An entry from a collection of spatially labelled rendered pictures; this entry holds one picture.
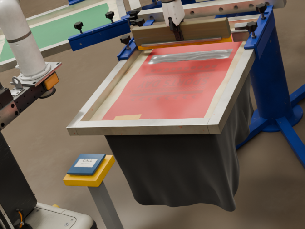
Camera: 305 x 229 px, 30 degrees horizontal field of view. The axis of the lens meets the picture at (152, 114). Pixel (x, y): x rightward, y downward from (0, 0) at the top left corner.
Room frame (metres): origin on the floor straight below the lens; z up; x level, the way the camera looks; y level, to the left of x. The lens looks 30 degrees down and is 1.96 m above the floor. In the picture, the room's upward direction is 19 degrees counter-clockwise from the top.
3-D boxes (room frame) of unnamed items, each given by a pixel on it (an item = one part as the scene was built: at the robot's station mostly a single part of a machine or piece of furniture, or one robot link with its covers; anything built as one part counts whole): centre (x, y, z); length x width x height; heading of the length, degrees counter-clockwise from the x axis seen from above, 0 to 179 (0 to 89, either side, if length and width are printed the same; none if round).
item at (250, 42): (2.03, -0.51, 0.98); 0.30 x 0.05 x 0.07; 148
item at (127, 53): (2.32, -0.04, 0.98); 0.30 x 0.05 x 0.07; 148
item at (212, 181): (1.72, 0.01, 0.74); 0.45 x 0.03 x 0.43; 58
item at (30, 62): (2.03, 0.38, 1.21); 0.16 x 0.13 x 0.15; 47
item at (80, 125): (1.97, -0.15, 0.97); 0.79 x 0.58 x 0.04; 148
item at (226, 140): (1.81, -0.29, 0.74); 0.46 x 0.04 x 0.42; 148
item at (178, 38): (2.05, -0.19, 1.08); 0.03 x 0.03 x 0.07; 58
